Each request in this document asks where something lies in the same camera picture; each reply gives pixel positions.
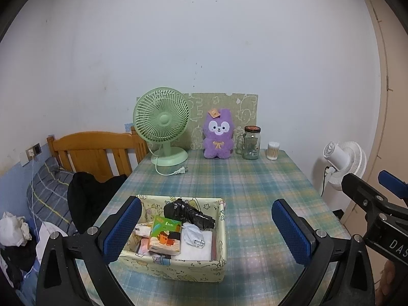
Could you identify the wall outlet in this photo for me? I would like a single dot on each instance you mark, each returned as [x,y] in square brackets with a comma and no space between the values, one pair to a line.
[33,151]

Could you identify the green patterned board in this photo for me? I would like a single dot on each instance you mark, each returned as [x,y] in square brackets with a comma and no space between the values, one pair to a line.
[245,108]

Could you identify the white towel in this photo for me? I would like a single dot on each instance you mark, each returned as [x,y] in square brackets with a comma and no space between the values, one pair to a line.
[197,253]

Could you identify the beige door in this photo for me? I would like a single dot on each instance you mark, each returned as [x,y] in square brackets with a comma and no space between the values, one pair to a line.
[395,102]

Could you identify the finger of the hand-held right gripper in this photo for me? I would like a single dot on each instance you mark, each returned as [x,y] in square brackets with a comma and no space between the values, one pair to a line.
[393,183]
[360,191]

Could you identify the glass jar mug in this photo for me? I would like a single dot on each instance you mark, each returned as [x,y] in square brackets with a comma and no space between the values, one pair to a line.
[251,148]

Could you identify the blue plaid pillow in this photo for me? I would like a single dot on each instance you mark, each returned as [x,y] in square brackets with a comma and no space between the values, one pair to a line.
[47,194]

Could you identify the wooden bed headboard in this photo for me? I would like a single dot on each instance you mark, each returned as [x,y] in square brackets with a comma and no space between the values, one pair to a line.
[92,142]

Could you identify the blue bed sheet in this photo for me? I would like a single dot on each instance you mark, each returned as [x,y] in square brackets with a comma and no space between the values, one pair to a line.
[28,287]

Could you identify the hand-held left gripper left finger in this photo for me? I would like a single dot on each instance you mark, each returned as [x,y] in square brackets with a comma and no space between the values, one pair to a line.
[122,229]

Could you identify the crumpled white cloth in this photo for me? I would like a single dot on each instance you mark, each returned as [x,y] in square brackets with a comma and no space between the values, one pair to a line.
[12,228]

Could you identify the green tissue pack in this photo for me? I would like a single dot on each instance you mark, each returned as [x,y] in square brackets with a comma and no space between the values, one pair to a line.
[162,229]

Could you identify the white plastic packet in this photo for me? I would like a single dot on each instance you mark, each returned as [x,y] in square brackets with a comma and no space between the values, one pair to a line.
[143,229]

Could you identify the person's right hand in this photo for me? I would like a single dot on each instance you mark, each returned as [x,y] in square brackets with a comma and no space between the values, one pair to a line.
[387,277]

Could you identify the cartoon print tissue pack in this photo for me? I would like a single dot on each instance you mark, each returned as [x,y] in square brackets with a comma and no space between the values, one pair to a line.
[162,259]

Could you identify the yellow printed storage box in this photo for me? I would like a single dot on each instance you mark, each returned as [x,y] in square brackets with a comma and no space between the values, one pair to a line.
[178,272]

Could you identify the purple plush toy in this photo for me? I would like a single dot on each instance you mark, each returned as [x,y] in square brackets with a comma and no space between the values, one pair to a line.
[220,146]

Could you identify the green desk fan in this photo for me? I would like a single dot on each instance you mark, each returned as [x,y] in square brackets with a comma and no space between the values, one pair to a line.
[162,119]

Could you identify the white sock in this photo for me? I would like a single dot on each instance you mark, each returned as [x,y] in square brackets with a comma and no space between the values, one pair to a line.
[193,234]

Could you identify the black jacket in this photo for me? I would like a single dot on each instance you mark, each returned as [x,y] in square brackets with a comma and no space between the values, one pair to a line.
[89,197]

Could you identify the black clothes pile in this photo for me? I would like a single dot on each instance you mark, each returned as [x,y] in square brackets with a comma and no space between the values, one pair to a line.
[19,258]

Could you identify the plaid tablecloth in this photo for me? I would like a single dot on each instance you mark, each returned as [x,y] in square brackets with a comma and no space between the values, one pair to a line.
[239,191]

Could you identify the cotton swab container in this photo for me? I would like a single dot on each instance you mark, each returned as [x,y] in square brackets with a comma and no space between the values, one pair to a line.
[273,151]

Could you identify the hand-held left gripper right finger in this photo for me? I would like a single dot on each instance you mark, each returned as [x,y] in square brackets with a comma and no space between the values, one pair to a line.
[291,232]

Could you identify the pink cloth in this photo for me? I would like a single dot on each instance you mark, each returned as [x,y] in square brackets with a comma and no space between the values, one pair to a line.
[145,245]

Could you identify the white standing fan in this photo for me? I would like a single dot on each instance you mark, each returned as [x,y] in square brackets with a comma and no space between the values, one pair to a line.
[347,162]

